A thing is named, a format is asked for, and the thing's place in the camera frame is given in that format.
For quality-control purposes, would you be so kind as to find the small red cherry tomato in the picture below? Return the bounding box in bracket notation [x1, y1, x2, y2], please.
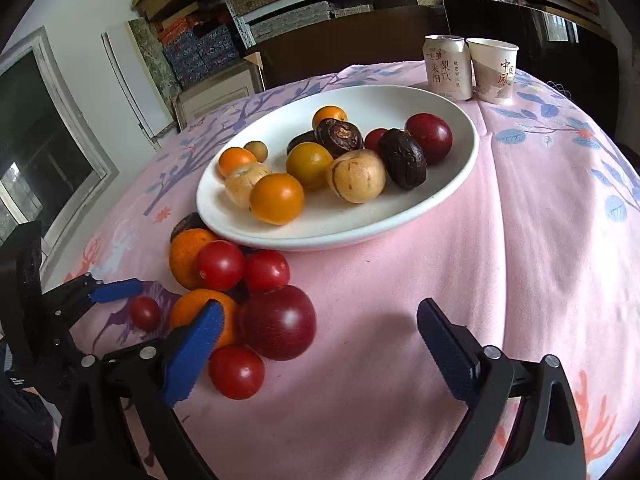
[129, 296, 162, 333]

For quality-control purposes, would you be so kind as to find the large orange mandarin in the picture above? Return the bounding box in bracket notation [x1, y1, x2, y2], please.
[169, 229, 217, 290]

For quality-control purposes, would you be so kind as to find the large tan round fruit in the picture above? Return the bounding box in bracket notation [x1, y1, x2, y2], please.
[224, 162, 271, 209]

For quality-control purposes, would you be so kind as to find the small brown round fruit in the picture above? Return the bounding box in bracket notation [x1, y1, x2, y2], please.
[244, 141, 268, 162]

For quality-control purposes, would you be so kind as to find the yellow orange tomato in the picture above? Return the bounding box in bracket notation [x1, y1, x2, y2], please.
[285, 142, 334, 191]

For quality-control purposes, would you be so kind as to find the dark brown passion fruit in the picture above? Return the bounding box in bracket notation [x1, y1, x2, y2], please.
[314, 118, 363, 158]

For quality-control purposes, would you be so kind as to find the small orange kumquat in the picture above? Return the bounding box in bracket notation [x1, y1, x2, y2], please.
[311, 105, 347, 129]

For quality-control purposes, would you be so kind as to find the dark red plum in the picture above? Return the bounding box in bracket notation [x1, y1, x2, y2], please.
[405, 113, 454, 165]

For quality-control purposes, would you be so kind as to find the framed picture leaning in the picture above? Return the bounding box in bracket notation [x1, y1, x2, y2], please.
[174, 52, 265, 131]

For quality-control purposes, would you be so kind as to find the white ceramic plate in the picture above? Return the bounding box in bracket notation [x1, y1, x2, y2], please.
[196, 84, 480, 250]

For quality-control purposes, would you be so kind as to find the white paper cup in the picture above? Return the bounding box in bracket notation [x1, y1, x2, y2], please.
[466, 38, 518, 105]

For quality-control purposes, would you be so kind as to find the white drink can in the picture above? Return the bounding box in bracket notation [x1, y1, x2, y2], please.
[423, 35, 473, 101]

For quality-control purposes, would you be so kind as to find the dark wooden cabinet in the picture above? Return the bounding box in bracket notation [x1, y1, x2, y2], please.
[248, 6, 448, 88]

